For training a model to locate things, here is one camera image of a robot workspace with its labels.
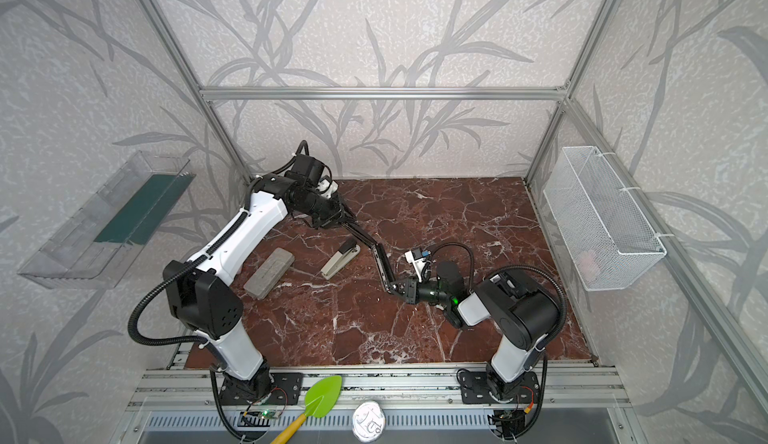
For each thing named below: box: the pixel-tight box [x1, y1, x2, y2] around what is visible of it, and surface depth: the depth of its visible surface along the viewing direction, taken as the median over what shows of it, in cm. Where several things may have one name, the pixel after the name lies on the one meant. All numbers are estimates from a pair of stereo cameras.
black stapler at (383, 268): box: [342, 218, 395, 293], surface depth 84 cm
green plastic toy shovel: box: [270, 375, 343, 444], surface depth 74 cm
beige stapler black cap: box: [320, 237, 361, 280], surface depth 96 cm
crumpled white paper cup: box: [352, 401, 386, 443], surface depth 67 cm
